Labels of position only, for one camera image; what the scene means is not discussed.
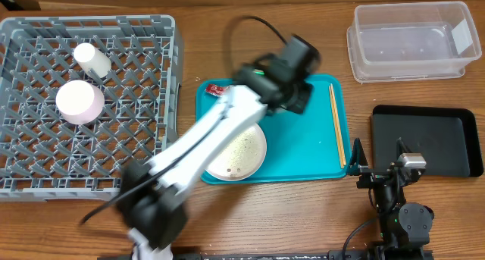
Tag wooden chopstick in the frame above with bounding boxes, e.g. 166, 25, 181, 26
330, 83, 347, 168
328, 84, 345, 169

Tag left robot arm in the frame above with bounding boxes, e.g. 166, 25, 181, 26
116, 36, 321, 259

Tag wooden chopstick right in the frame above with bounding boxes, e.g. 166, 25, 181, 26
330, 83, 347, 168

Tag clear plastic storage bin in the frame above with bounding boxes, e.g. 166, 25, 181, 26
346, 1, 482, 83

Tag large white dirty plate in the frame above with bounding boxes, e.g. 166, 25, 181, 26
206, 124, 267, 181

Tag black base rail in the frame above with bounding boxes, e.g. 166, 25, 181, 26
97, 249, 434, 260

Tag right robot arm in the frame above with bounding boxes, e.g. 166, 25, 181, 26
340, 139, 434, 260

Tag black plastic tray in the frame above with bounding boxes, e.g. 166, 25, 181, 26
371, 105, 484, 177

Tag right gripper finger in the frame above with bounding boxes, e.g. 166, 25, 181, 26
346, 138, 368, 176
396, 137, 411, 161

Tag white cup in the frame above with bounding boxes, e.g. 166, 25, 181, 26
73, 42, 111, 78

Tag wooden chopstick left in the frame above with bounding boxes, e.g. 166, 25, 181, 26
328, 84, 345, 169

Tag grey plastic dish rack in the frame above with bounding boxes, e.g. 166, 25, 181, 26
1, 14, 183, 202

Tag red snack wrapper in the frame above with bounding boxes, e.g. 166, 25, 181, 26
205, 84, 227, 97

